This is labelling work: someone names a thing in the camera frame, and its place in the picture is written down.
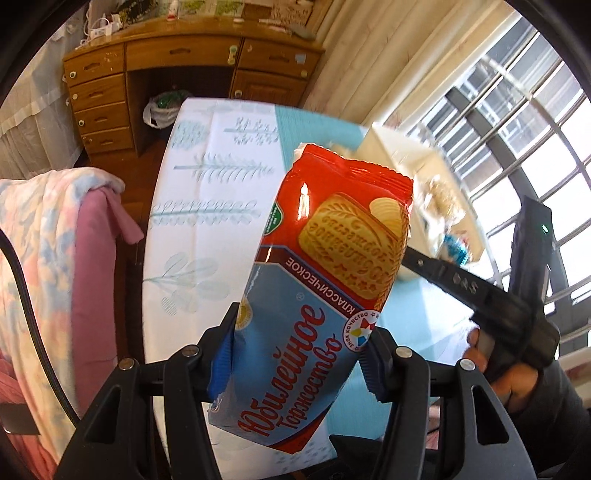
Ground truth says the wooden desk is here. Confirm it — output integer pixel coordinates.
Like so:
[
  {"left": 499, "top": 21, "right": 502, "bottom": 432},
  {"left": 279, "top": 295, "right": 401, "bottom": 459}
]
[{"left": 62, "top": 25, "right": 326, "bottom": 155}]

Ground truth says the dark window frame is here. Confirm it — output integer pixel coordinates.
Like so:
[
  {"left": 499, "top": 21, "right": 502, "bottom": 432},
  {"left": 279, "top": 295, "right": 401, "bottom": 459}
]
[{"left": 416, "top": 18, "right": 591, "bottom": 370}]

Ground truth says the cream curtain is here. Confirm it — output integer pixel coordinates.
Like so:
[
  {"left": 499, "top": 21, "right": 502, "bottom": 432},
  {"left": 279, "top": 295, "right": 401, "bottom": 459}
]
[{"left": 295, "top": 0, "right": 525, "bottom": 139}]

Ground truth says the person's right hand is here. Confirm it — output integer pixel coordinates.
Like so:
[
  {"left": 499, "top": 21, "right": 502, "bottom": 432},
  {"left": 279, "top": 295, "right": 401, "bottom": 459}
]
[{"left": 464, "top": 328, "right": 541, "bottom": 411}]

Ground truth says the person's right forearm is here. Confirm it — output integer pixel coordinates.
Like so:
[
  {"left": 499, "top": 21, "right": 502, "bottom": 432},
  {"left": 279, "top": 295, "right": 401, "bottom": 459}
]
[{"left": 503, "top": 369, "right": 591, "bottom": 480}]

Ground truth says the red blue biscuit pack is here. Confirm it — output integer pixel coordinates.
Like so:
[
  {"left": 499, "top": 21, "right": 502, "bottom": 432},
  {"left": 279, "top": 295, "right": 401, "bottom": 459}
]
[{"left": 207, "top": 142, "right": 415, "bottom": 455}]

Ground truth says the white plastic bin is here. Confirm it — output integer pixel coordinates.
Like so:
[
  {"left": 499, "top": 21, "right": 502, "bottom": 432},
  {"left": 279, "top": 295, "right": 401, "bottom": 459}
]
[{"left": 355, "top": 122, "right": 491, "bottom": 282}]

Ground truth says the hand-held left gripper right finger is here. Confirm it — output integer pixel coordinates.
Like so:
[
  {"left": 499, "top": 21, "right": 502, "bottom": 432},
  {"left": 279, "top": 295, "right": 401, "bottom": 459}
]
[{"left": 360, "top": 325, "right": 527, "bottom": 480}]

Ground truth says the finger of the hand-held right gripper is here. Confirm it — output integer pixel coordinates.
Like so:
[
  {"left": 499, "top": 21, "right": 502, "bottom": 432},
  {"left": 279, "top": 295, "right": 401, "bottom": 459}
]
[{"left": 404, "top": 246, "right": 509, "bottom": 319}]

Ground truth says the pastel fleece blanket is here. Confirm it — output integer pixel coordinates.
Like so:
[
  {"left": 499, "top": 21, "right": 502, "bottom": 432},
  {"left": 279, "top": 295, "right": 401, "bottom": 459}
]
[{"left": 0, "top": 166, "right": 126, "bottom": 480}]

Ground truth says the small blue packet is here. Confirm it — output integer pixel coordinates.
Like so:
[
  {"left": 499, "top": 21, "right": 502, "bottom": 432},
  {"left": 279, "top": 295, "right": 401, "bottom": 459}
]
[{"left": 442, "top": 232, "right": 471, "bottom": 265}]

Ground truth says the pink armchair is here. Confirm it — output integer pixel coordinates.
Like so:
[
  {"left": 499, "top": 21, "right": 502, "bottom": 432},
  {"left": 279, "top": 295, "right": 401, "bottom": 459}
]
[{"left": 74, "top": 187, "right": 146, "bottom": 407}]

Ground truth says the patterned white box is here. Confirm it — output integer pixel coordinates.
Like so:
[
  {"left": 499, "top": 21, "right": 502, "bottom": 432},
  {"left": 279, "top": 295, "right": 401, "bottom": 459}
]
[{"left": 270, "top": 0, "right": 315, "bottom": 26}]

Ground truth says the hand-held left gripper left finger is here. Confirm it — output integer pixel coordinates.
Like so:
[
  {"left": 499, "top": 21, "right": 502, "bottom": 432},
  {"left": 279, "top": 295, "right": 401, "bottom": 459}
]
[{"left": 60, "top": 302, "right": 240, "bottom": 480}]

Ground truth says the white power strip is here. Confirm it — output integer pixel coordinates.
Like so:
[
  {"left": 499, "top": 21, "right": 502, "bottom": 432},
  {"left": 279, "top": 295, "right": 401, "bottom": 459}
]
[{"left": 87, "top": 15, "right": 122, "bottom": 38}]

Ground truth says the black cable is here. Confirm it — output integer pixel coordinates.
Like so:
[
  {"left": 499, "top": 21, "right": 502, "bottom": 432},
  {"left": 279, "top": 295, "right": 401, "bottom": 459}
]
[{"left": 0, "top": 228, "right": 81, "bottom": 430}]

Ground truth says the plastic trash bag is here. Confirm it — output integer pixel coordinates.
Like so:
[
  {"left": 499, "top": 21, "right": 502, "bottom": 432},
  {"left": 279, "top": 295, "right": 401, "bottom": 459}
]
[{"left": 142, "top": 90, "right": 186, "bottom": 130}]

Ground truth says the pale chip bag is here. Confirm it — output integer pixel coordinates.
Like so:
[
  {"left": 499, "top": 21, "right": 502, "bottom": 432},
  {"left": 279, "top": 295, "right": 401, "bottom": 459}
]
[{"left": 416, "top": 174, "right": 468, "bottom": 232}]

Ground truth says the lace covered piano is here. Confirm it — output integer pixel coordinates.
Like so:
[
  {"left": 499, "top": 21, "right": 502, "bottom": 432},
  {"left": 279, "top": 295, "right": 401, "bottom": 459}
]
[{"left": 0, "top": 9, "right": 90, "bottom": 183}]

